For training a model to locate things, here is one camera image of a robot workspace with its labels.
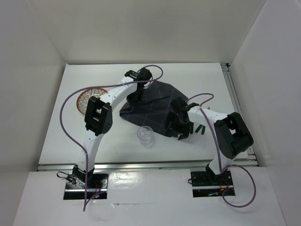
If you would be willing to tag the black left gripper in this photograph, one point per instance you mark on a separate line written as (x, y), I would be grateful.
(133, 100)

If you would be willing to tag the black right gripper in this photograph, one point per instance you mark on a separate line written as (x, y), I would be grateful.
(185, 131)

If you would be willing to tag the dark checked cloth napkin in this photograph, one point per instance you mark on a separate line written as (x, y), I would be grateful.
(153, 108)

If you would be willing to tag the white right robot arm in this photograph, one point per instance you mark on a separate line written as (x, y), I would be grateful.
(230, 134)

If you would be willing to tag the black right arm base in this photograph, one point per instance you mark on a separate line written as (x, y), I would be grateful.
(205, 186)

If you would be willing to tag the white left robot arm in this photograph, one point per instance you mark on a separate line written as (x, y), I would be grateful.
(99, 119)

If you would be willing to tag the clear plastic cup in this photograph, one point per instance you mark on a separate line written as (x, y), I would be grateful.
(145, 135)

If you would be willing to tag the floral plate orange rim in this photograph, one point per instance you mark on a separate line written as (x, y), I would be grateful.
(83, 98)

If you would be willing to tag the gold knife green handle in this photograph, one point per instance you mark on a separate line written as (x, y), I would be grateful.
(198, 128)

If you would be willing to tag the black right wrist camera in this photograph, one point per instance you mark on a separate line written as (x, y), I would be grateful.
(178, 104)

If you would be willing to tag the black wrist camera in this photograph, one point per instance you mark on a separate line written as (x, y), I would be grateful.
(178, 104)
(144, 75)

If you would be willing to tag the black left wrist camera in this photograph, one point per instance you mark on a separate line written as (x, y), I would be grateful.
(144, 75)

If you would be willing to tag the gold spoon green handle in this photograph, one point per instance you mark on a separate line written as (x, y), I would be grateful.
(203, 130)

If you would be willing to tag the aluminium front table rail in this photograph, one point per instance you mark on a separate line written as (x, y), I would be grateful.
(131, 166)

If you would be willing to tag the aluminium right side rail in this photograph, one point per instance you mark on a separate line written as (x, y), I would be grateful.
(232, 104)

